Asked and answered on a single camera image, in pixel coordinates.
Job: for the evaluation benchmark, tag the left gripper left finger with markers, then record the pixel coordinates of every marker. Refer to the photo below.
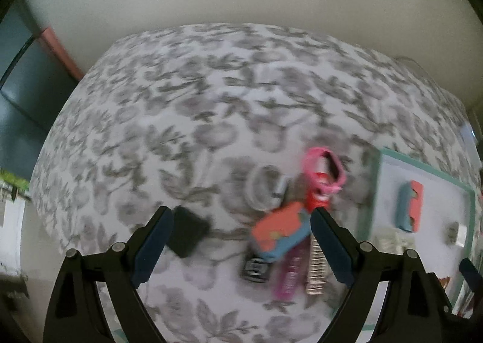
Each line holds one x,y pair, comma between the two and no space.
75,313

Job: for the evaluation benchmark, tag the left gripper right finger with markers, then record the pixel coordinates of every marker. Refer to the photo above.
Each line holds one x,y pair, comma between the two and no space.
414,303

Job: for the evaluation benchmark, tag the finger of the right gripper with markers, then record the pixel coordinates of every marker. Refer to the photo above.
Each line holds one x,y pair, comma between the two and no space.
471,275

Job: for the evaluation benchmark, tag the white charger cube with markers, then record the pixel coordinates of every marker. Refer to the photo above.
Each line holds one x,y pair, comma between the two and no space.
457,234

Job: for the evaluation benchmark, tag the small coral blue toy block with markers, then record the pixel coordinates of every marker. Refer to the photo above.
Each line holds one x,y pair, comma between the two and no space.
409,206

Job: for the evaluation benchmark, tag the beige staple strip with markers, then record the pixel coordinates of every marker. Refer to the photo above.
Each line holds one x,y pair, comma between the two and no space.
316,273

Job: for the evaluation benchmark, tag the purple lighter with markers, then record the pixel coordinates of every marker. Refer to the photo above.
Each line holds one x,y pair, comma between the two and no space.
292,272

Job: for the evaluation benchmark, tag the black rectangular box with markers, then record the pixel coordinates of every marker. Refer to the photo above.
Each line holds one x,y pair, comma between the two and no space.
189,229

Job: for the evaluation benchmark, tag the large coral blue toy block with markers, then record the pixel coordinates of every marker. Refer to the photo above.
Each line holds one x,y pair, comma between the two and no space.
279,231

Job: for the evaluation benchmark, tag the teal rimmed white tray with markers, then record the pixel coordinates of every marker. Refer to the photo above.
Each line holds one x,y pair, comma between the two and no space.
366,205

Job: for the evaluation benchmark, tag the white device with blue light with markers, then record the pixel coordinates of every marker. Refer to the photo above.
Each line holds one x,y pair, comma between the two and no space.
470,144

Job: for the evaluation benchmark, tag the white smartwatch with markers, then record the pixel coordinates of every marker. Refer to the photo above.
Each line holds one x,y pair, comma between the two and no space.
266,188

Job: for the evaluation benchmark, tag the dark blue cabinet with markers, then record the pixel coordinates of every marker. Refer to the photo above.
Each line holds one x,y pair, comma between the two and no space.
35,85

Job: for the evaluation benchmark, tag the grey floral tablecloth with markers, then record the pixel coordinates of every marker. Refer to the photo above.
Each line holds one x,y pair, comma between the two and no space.
180,116

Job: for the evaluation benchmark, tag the red can with pink strap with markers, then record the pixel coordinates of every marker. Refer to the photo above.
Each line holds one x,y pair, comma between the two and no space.
325,176

